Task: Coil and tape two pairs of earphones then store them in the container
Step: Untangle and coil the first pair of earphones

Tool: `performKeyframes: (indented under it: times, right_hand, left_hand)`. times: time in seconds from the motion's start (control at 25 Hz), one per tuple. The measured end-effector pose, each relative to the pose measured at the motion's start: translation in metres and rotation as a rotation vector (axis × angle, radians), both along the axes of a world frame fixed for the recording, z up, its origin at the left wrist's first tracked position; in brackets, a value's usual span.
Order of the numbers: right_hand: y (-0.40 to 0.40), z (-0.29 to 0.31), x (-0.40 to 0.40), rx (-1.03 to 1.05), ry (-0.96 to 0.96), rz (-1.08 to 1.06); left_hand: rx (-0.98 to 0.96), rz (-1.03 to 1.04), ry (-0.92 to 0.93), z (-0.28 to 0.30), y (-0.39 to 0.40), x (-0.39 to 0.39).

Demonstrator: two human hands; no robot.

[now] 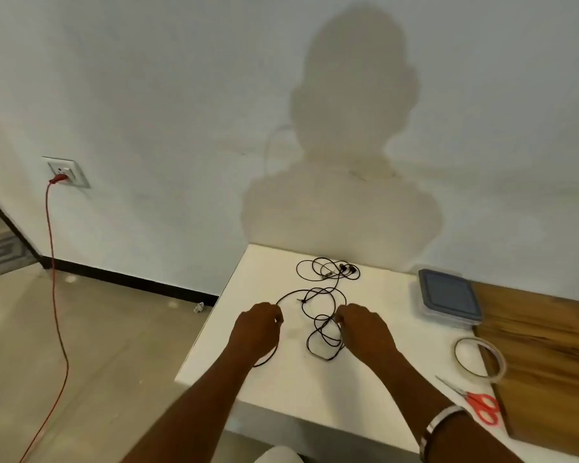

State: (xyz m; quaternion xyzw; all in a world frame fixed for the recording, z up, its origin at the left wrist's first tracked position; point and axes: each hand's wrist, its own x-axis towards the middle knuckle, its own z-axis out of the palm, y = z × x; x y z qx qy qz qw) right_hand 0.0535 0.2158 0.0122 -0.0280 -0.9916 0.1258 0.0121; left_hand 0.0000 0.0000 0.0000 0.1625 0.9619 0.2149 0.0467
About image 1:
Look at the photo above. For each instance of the person's right hand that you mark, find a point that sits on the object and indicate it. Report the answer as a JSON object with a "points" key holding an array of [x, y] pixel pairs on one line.
{"points": [[366, 332]]}

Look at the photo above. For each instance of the person's left hand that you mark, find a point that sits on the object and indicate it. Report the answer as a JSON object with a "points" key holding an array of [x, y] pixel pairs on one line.
{"points": [[253, 332]]}

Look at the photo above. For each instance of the container with grey lid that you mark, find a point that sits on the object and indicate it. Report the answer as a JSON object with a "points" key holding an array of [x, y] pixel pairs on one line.
{"points": [[448, 294]]}

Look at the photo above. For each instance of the clear tape roll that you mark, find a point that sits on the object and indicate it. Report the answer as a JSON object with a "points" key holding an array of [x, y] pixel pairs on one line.
{"points": [[500, 364]]}

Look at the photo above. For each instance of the person's left forearm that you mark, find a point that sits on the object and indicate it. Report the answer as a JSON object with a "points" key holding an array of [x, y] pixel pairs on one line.
{"points": [[198, 409]]}

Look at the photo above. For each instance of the person's right forearm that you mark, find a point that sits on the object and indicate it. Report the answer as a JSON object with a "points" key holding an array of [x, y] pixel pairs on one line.
{"points": [[429, 405]]}

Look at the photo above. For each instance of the person's white trousers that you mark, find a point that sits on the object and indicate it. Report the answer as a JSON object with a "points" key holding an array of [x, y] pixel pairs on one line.
{"points": [[284, 455]]}

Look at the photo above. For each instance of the small clear plastic scrap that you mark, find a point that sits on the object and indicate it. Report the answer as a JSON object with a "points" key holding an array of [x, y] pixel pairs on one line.
{"points": [[199, 308]]}

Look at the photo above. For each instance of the black skirting board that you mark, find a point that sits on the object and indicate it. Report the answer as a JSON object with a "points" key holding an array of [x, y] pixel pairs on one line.
{"points": [[125, 280]]}

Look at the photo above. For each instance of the brown wooden board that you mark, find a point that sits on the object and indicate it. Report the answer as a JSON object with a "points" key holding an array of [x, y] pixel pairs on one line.
{"points": [[550, 356]]}

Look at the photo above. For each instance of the white wall socket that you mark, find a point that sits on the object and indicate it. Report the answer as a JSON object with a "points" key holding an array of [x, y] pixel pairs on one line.
{"points": [[75, 166]]}

